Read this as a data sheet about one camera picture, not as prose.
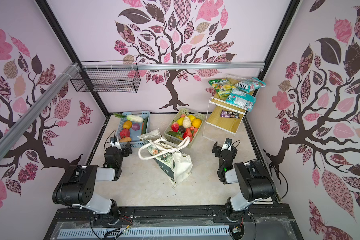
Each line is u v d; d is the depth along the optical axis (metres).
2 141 0.52
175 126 1.02
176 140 0.98
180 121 1.07
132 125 1.07
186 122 1.03
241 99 0.76
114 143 0.78
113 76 0.95
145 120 1.08
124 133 1.03
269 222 0.72
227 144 0.77
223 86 0.85
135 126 1.07
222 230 0.70
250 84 0.82
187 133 1.03
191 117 1.09
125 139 0.98
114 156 0.71
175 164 0.73
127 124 1.07
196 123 1.06
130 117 1.10
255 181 0.46
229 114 0.96
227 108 0.79
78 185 0.45
